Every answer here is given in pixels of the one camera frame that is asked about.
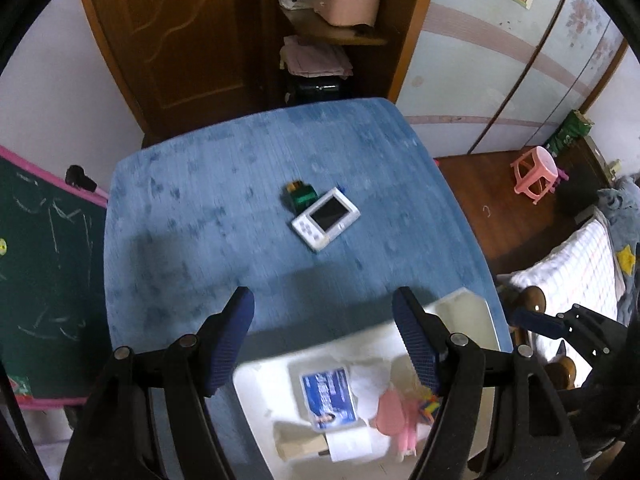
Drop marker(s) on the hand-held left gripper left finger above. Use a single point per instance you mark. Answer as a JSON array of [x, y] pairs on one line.
[[230, 340]]

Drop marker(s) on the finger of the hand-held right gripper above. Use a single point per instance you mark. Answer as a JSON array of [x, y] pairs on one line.
[[537, 322]]

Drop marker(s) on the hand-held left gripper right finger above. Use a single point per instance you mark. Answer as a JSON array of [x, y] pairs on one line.
[[417, 345]]

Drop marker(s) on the clear pink correction tape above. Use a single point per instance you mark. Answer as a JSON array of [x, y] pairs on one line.
[[377, 395]]

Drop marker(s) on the white storage bin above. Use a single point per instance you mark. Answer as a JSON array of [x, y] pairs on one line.
[[260, 410]]

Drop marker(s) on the pink hair roller brush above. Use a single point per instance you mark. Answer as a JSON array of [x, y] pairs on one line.
[[409, 430]]

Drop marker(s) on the white case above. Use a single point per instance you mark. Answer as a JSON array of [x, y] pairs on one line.
[[350, 445]]

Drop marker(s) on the white handheld game console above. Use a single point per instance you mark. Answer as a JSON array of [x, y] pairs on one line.
[[325, 217]]

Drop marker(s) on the green jar with gold lid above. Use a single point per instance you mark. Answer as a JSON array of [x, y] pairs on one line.
[[300, 197]]

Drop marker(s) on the white checked pillow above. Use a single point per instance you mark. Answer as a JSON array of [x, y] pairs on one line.
[[575, 275]]

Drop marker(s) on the small multicoloured toy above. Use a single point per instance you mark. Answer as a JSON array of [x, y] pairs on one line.
[[429, 405]]

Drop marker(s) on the blue blanket with yellow star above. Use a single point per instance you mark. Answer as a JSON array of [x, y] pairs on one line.
[[622, 240]]

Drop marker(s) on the pink plastic stool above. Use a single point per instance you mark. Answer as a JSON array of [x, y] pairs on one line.
[[535, 172]]

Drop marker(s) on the green bag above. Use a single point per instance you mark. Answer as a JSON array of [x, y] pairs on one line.
[[567, 132]]

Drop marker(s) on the black clip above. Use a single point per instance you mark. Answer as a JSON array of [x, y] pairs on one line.
[[80, 177]]

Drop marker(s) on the black appliance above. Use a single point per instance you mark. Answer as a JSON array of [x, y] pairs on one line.
[[315, 90]]

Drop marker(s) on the pale blue wardrobe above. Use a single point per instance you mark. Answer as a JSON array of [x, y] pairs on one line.
[[475, 60]]

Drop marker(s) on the brown wooden door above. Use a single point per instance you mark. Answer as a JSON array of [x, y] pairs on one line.
[[190, 50]]

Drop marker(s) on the folded pink cloth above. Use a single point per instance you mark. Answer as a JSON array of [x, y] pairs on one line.
[[315, 57]]

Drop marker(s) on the wooden shelf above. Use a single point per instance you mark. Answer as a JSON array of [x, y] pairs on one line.
[[325, 32]]

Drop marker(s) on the green chalkboard with pink frame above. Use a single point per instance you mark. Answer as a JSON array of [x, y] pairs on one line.
[[45, 285]]

